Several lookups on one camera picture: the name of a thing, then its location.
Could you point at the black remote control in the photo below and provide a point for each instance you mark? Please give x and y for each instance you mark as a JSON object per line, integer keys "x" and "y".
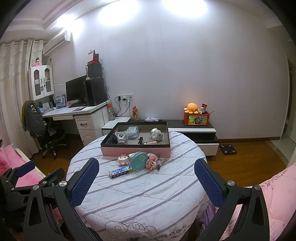
{"x": 112, "y": 140}

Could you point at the white striped quilt tablecloth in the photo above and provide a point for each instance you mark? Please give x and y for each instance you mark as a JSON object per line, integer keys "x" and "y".
{"x": 146, "y": 205}

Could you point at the pink toy teeth clip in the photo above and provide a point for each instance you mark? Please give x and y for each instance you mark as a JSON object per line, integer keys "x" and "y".
{"x": 123, "y": 160}

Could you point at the black white TV stand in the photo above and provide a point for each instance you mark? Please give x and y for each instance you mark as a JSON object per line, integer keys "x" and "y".
{"x": 203, "y": 136}

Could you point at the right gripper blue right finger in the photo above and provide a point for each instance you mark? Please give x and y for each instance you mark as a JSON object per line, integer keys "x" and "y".
{"x": 252, "y": 222}

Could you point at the pink doll on cabinet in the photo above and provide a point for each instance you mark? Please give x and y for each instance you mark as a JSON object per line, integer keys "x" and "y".
{"x": 37, "y": 62}

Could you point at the black computer tower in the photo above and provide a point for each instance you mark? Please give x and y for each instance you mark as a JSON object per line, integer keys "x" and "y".
{"x": 94, "y": 91}

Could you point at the orange lid water bottle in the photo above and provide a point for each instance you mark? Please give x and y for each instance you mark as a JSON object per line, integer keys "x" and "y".
{"x": 111, "y": 112}

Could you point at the white wall cabinet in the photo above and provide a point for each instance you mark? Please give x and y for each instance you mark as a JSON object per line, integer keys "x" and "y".
{"x": 40, "y": 82}

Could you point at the black bathroom scale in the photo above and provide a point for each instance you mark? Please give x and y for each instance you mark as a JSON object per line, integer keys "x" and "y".
{"x": 227, "y": 149}

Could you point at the pink black storage box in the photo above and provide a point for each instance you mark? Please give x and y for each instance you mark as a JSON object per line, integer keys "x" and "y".
{"x": 131, "y": 146}

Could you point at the white computer desk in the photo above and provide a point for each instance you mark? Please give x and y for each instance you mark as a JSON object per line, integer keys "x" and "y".
{"x": 89, "y": 120}

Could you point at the white plug night light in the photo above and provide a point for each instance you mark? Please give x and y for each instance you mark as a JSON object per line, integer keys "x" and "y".
{"x": 121, "y": 137}

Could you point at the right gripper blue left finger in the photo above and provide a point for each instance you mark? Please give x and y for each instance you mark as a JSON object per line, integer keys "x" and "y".
{"x": 39, "y": 221}

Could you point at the grey jacket on chair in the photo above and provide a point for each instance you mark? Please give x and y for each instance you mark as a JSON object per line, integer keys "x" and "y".
{"x": 32, "y": 120}

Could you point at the blue gum pack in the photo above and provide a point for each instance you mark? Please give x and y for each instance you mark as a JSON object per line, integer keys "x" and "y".
{"x": 121, "y": 171}

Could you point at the black computer monitor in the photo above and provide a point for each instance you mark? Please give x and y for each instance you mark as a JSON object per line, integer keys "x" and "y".
{"x": 75, "y": 92}

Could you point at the orange octopus plush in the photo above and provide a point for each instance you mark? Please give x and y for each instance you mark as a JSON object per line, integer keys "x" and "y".
{"x": 192, "y": 108}

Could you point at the black office chair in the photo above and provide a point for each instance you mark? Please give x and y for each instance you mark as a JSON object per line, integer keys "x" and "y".
{"x": 52, "y": 138}

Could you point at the wall power outlet strip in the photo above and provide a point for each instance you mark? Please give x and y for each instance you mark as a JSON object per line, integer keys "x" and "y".
{"x": 125, "y": 96}

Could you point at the white air conditioner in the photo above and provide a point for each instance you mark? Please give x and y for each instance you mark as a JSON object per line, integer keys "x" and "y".
{"x": 58, "y": 41}

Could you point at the white plush toy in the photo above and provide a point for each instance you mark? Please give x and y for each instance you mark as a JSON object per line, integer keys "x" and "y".
{"x": 156, "y": 134}

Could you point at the black flower hair clip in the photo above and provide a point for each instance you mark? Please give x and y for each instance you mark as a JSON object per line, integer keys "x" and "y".
{"x": 140, "y": 140}

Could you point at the clear plastic floss box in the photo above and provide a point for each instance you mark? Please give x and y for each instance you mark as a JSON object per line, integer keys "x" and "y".
{"x": 132, "y": 132}

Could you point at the clear glass bottle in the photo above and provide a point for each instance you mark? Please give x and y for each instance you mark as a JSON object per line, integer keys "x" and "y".
{"x": 160, "y": 161}

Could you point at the teal round container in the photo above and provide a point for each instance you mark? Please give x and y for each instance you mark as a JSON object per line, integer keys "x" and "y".
{"x": 138, "y": 161}

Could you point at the small figurine on stand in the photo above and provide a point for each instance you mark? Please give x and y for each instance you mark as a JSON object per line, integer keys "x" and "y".
{"x": 135, "y": 114}

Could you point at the pink bed blanket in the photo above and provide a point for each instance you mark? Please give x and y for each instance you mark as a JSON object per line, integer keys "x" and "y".
{"x": 279, "y": 194}

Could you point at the rose gold metal cup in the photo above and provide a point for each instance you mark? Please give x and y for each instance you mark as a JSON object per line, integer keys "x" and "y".
{"x": 150, "y": 143}

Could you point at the red toy box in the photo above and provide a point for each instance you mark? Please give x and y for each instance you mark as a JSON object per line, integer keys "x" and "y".
{"x": 196, "y": 119}

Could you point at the black speaker box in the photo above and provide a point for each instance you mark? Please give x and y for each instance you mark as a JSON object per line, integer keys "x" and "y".
{"x": 94, "y": 70}

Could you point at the white curtain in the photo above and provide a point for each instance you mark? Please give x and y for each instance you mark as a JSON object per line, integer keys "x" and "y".
{"x": 16, "y": 59}

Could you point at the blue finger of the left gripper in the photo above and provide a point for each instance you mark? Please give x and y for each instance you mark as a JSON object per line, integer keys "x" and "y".
{"x": 24, "y": 169}

